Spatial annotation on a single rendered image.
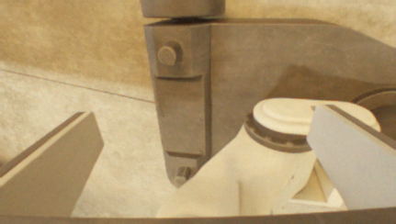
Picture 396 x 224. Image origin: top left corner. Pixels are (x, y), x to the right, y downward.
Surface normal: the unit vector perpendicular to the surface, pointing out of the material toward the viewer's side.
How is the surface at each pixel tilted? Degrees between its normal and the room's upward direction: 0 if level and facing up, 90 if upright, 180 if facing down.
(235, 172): 90
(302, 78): 0
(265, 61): 0
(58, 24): 0
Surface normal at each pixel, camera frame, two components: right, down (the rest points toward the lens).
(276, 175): -0.04, -0.87
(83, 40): -0.19, 0.50
